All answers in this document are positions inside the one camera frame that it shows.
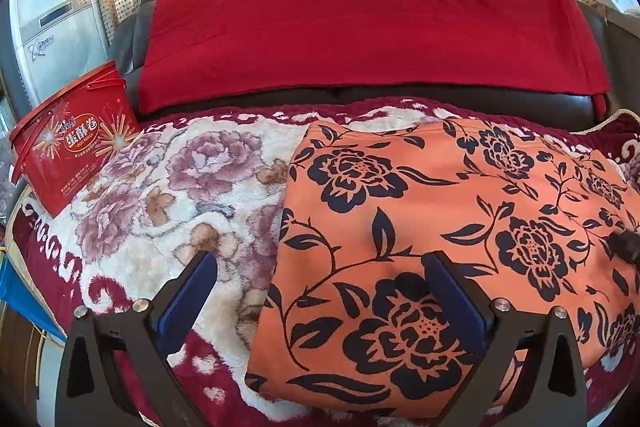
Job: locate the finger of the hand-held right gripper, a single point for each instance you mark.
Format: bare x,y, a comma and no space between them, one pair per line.
626,247

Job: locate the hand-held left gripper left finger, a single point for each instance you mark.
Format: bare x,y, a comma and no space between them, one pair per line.
187,303

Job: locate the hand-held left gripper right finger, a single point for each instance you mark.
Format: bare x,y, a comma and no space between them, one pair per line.
457,303

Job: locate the orange floral garment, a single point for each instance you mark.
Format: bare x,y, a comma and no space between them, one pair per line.
400,217

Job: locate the floral plush blanket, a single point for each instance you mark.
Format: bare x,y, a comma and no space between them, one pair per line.
165,207

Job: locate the blue plastic sheet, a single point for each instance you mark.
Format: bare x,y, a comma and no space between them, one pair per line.
25,302

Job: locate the black leather sofa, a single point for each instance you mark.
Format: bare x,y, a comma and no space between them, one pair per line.
500,105

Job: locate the red snack bucket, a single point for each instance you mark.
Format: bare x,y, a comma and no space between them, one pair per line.
75,142

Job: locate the red blanket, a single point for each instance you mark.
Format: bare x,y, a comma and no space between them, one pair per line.
350,17

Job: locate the silver refrigerator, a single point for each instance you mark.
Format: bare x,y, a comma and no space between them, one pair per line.
55,7

